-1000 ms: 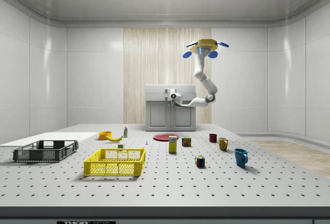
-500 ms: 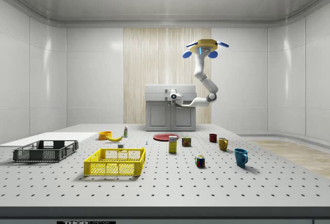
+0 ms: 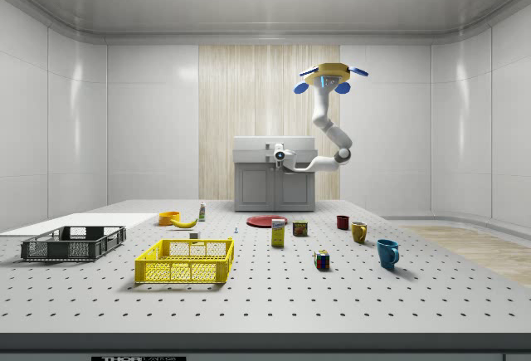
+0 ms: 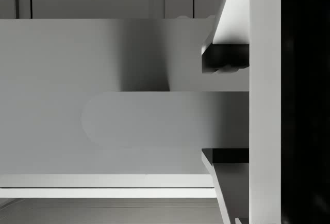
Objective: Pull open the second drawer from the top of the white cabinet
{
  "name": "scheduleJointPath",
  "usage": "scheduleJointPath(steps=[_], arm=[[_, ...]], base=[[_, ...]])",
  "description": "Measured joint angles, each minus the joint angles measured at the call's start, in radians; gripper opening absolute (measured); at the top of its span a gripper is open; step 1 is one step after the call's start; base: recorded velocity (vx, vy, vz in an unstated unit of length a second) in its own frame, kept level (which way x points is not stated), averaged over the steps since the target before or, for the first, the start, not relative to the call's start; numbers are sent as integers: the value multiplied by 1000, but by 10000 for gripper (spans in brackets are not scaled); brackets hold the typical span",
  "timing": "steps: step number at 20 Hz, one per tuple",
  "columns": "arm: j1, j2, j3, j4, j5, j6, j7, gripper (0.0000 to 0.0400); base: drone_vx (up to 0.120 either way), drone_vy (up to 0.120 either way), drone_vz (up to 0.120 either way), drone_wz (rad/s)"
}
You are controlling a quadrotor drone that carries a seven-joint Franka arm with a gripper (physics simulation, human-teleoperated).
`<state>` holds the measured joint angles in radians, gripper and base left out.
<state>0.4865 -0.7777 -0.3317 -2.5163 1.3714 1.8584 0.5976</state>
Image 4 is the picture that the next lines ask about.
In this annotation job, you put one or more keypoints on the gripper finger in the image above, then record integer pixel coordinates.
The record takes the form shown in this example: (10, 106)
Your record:
(229, 56)
(232, 155)

